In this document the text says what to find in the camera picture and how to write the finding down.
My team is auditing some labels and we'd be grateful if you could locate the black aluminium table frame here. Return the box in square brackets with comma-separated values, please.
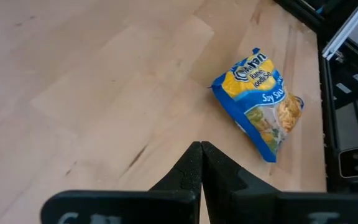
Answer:
[273, 0, 358, 194]

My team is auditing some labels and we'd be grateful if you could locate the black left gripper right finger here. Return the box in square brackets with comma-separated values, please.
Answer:
[201, 141, 358, 224]

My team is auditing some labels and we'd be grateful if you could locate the silver metal bracket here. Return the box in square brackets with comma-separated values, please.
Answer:
[321, 0, 358, 62]

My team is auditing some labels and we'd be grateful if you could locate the black power strip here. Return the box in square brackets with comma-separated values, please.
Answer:
[333, 73, 358, 108]

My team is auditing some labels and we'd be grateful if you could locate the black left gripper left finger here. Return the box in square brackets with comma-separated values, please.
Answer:
[40, 141, 203, 224]

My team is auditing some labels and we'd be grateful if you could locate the blue ramen noodle pack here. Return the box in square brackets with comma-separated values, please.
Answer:
[210, 47, 305, 164]

